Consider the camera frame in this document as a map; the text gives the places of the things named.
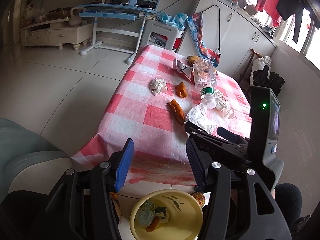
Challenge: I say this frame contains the wooden folding chair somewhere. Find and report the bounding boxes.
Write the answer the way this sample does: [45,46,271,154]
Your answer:
[238,48,263,95]

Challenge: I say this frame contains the orange peel piece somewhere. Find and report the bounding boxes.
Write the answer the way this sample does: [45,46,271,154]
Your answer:
[175,82,188,98]
[168,99,185,125]

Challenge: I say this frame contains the light blue plastic bag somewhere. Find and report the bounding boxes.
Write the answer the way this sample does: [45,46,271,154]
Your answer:
[156,12,188,31]

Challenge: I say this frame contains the blue children's study desk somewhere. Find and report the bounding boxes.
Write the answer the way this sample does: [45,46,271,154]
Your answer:
[80,0,160,65]

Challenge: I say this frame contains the orange peel piece far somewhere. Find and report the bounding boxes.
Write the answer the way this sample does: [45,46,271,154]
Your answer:
[175,82,188,98]

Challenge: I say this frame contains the yellow plastic trash basin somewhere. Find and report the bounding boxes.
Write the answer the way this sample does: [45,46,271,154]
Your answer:
[130,190,203,239]

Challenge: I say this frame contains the crumpled white paper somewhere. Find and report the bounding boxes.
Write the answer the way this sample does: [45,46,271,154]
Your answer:
[185,89,235,134]

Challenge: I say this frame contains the teal sofa armrest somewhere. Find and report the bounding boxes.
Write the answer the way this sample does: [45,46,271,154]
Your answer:
[1,118,73,201]

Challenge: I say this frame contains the yellow mango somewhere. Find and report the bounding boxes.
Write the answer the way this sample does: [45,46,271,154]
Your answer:
[187,56,200,65]

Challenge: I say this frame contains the clear plastic water bottle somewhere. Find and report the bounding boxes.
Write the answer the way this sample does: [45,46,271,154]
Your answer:
[193,57,217,109]

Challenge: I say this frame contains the pink white checkered tablecloth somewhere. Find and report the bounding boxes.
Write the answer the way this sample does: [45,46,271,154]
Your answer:
[71,44,253,186]

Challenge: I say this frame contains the white wall cabinet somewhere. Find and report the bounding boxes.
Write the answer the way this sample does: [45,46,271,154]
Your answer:
[191,0,276,80]

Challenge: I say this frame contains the small white tissue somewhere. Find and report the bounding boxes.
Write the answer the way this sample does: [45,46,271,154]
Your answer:
[149,79,168,96]

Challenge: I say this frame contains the white plastic stool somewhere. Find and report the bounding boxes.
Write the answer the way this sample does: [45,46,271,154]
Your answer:
[140,20,184,51]

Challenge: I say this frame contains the orange peel piece near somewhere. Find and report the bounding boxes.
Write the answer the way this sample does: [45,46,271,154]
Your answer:
[168,99,185,125]

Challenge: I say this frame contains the colourful hanging bag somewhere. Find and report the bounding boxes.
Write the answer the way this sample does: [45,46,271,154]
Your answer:
[187,12,221,68]

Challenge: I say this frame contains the colourful knitted slipper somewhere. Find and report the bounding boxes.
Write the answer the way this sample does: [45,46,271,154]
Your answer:
[191,192,206,208]

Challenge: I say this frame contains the cream tv cabinet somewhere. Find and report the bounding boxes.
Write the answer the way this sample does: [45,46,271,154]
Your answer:
[20,18,93,51]

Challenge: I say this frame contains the red white snack wrapper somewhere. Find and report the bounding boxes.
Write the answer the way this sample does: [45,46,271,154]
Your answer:
[172,59,194,82]

